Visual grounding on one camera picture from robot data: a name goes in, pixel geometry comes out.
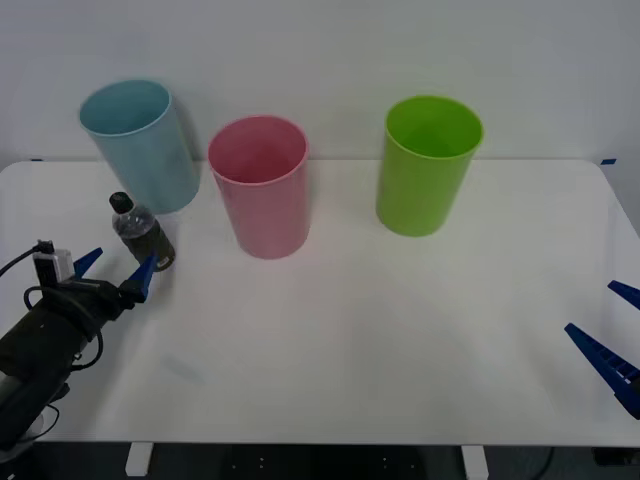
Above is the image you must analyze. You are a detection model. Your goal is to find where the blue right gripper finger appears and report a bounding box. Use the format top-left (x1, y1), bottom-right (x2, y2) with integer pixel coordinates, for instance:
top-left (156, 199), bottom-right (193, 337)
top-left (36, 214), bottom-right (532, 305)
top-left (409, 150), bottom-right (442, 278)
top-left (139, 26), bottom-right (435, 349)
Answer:
top-left (607, 280), bottom-right (640, 310)
top-left (564, 323), bottom-right (640, 420)

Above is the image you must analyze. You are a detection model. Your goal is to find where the green plastic bin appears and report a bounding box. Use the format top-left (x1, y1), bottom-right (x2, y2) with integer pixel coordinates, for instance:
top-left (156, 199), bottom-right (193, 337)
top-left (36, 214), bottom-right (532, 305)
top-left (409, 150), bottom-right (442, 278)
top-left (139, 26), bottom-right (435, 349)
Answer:
top-left (375, 94), bottom-right (485, 239)

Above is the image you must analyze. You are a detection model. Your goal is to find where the pink plastic bin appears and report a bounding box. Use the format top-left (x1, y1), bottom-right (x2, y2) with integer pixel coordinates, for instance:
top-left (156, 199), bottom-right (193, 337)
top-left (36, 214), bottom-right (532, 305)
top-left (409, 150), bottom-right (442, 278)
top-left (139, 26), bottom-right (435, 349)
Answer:
top-left (207, 114), bottom-right (311, 261)

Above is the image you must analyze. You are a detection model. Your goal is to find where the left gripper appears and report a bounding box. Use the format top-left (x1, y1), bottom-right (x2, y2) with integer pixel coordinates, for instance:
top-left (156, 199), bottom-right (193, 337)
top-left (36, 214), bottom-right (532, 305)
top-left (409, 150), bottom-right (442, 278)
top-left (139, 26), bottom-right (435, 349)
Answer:
top-left (42, 247), bottom-right (158, 342)

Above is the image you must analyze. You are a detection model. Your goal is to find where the white table leg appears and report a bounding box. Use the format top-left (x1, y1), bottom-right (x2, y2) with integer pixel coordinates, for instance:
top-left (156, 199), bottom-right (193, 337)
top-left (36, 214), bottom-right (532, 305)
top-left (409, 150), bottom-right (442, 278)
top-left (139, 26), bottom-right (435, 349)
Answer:
top-left (124, 442), bottom-right (153, 477)
top-left (460, 444), bottom-right (489, 480)

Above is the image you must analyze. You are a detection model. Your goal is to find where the dark plastic bottle black cap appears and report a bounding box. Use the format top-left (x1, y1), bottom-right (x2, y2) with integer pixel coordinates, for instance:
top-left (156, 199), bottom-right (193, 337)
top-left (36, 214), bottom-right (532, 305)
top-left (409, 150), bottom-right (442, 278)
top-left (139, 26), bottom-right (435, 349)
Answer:
top-left (108, 191), bottom-right (177, 274)

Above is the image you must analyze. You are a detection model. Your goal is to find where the pale blue plastic bin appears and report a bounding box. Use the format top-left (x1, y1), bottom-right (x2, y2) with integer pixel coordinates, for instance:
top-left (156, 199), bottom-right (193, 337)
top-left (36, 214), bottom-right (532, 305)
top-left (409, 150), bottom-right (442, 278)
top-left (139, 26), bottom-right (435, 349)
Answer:
top-left (78, 78), bottom-right (202, 216)

